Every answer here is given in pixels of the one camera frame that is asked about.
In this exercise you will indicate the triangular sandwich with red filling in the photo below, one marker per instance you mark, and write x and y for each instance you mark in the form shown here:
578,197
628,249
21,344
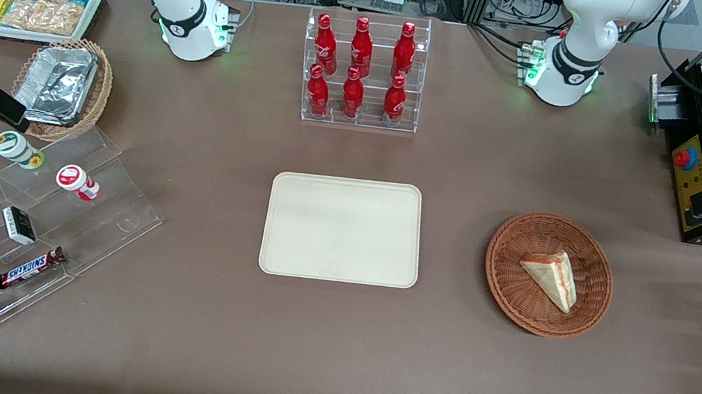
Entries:
553,278

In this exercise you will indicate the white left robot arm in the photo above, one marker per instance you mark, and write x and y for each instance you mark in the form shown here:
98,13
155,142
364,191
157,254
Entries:
571,49

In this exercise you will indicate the light wicker basket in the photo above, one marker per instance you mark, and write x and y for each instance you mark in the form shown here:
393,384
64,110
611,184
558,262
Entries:
101,94

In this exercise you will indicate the brown round wicker basket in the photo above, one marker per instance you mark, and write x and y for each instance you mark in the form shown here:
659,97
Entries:
517,301

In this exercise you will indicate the cream rectangular plastic tray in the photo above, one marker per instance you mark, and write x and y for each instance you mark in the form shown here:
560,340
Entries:
344,230

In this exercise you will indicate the green lid yogurt cup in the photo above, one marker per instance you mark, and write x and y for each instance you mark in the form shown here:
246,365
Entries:
14,146

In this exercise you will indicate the stacked aluminium foil containers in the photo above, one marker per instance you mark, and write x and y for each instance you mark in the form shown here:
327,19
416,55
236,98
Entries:
55,83

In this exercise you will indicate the red lid yogurt cup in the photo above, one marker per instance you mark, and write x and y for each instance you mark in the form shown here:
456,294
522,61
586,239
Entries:
74,179

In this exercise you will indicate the large clear cracker bag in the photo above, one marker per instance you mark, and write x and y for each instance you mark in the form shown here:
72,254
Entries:
45,16

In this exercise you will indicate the grey box with green light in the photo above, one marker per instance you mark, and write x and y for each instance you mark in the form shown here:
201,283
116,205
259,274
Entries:
665,102

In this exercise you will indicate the small black carton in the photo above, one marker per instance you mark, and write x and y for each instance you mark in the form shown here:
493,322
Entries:
19,226

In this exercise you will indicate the clear acrylic stepped shelf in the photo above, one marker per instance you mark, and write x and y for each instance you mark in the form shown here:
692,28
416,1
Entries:
108,215

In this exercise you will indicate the red cola bottle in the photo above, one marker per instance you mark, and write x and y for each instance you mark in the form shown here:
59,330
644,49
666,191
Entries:
318,94
352,97
326,45
394,104
361,49
404,54

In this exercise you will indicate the clear acrylic bottle rack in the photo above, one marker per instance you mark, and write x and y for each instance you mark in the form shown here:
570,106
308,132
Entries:
370,119

